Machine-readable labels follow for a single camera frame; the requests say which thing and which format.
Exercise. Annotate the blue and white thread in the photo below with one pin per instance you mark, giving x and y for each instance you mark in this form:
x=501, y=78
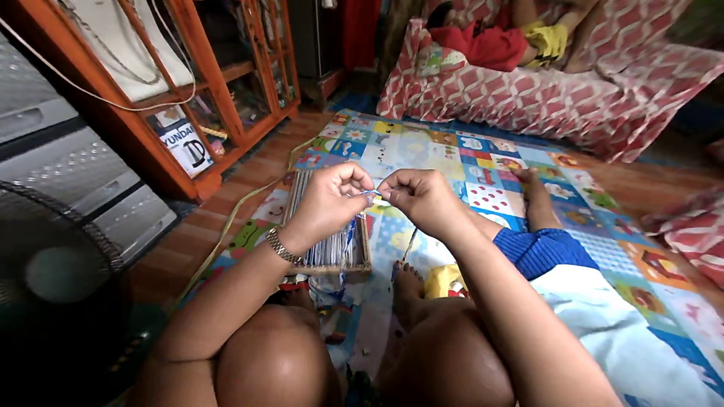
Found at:
x=371, y=192

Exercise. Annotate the person's legs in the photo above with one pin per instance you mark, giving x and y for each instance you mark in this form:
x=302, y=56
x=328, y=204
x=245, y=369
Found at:
x=274, y=356

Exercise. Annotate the person's left thumb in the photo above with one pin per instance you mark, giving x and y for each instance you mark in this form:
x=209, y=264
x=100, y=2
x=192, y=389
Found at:
x=359, y=203

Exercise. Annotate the person's right fingers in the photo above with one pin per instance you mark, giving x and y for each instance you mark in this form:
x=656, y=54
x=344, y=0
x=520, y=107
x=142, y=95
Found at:
x=401, y=178

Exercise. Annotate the person's right forearm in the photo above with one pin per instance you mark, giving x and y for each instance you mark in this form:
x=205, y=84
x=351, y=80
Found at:
x=520, y=316

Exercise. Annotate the colourful patchwork-print floor mat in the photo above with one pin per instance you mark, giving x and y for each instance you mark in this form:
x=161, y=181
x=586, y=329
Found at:
x=390, y=240

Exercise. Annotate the small multicoloured packet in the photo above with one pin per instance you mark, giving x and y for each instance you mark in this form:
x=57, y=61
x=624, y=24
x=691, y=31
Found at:
x=337, y=323

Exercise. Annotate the bundle of grey strands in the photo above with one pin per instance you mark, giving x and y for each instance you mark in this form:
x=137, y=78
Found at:
x=328, y=251

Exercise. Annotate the dark electric fan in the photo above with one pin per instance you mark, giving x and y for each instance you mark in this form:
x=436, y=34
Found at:
x=59, y=282

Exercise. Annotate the orange wooden glass cabinet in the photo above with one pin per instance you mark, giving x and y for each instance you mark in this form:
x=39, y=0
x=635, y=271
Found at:
x=212, y=90

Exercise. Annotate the dark refrigerator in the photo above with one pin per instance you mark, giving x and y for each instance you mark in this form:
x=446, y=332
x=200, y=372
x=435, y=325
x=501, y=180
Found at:
x=308, y=39

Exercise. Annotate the person's right hand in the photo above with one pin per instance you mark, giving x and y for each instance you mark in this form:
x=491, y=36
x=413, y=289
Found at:
x=433, y=200

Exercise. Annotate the wooden frame tray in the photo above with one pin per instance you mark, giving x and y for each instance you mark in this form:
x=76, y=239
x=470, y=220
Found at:
x=366, y=248

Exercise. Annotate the person's left forearm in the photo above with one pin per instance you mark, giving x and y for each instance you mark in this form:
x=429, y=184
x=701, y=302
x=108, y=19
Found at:
x=226, y=308

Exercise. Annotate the chair with red patterned cover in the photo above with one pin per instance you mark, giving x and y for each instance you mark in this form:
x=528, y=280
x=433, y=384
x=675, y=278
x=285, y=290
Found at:
x=693, y=234

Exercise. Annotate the sofa with red patterned cover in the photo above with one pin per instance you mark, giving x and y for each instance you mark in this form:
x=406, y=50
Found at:
x=486, y=93

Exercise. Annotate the grey plastic drawer unit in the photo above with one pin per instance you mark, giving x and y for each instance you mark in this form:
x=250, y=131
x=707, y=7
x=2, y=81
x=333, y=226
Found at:
x=93, y=169

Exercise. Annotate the person's left fingers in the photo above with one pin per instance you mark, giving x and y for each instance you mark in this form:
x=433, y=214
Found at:
x=350, y=175

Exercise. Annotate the yellow plastic bag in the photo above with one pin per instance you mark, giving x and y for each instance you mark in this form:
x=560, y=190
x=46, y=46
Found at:
x=440, y=281

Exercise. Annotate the red curtain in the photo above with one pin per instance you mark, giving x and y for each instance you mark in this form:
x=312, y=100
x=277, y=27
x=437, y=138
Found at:
x=360, y=34

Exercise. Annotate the person's right thumb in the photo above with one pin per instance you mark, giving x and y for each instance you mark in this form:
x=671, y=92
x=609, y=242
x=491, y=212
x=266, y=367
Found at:
x=399, y=198

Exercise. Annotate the person's left hand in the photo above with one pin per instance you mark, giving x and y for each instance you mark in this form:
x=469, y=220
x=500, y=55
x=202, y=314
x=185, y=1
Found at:
x=322, y=212

